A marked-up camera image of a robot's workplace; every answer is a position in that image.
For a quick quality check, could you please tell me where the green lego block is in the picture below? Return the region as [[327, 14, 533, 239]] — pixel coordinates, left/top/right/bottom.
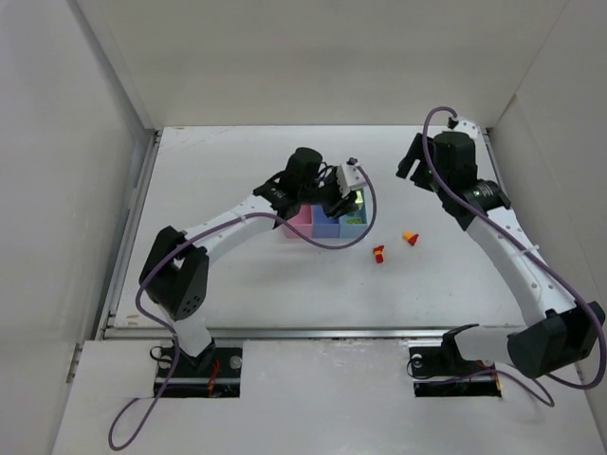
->
[[355, 190, 364, 210]]

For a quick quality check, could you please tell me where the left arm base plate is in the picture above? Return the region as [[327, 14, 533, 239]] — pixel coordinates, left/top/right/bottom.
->
[[149, 345, 244, 398]]

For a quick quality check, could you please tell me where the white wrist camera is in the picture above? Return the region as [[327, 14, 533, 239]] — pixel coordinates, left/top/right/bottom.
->
[[447, 116, 481, 140], [336, 157, 367, 198]]

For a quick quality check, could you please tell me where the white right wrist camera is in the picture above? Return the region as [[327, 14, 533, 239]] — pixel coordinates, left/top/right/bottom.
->
[[447, 116, 481, 140]]

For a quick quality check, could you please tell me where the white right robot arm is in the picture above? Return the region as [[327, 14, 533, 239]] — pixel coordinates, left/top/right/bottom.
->
[[396, 131, 605, 378]]

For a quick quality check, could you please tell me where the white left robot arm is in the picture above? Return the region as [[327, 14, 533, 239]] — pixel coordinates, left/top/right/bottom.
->
[[138, 147, 366, 372]]

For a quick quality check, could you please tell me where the red yellow lego piece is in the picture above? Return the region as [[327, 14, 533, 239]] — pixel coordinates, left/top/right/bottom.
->
[[373, 245, 385, 264]]

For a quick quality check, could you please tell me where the pink bin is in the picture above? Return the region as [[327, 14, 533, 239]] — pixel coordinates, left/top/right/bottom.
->
[[283, 206, 313, 240]]

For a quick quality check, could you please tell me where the aluminium rail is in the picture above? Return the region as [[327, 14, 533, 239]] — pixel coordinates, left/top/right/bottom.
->
[[97, 324, 551, 341]]

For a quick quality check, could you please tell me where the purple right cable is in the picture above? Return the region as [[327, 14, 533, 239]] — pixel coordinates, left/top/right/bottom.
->
[[422, 106, 607, 409]]

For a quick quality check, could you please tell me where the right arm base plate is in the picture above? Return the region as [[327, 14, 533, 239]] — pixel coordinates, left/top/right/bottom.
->
[[406, 324, 502, 398]]

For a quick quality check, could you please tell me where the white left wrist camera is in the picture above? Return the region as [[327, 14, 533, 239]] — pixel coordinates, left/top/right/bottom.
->
[[336, 157, 367, 198]]

